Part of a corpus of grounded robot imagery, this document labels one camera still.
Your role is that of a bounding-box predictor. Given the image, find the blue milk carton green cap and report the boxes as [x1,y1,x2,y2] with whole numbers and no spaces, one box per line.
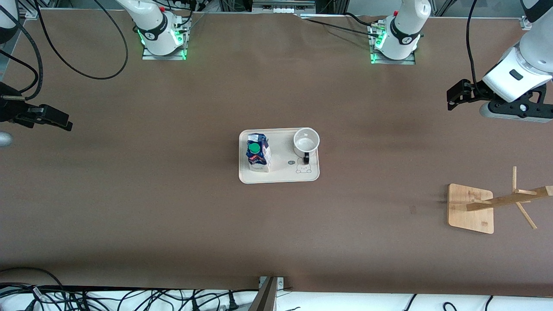
[246,133,273,172]

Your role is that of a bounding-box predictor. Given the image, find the wooden cup rack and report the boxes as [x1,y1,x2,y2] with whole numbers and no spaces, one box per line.
[447,166,553,235]

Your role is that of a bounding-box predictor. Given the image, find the cream tray with bear print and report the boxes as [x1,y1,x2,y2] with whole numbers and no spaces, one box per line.
[238,127,321,184]

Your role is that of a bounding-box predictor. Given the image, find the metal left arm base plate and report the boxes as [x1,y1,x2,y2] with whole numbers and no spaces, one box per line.
[369,24,416,66]

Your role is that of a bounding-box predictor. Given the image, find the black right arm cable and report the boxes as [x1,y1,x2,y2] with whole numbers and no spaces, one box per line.
[35,0,129,81]

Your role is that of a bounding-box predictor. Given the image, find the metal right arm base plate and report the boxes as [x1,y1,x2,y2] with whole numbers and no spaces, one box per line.
[142,17,188,61]

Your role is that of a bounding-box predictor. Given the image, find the white cup black handle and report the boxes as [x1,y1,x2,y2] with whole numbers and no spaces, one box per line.
[293,128,321,165]

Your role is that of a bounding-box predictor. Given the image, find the aluminium frame rail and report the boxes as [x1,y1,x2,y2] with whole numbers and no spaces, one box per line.
[218,0,346,16]

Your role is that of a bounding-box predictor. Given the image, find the metal camera stand post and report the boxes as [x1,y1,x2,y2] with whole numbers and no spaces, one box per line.
[248,276,285,311]

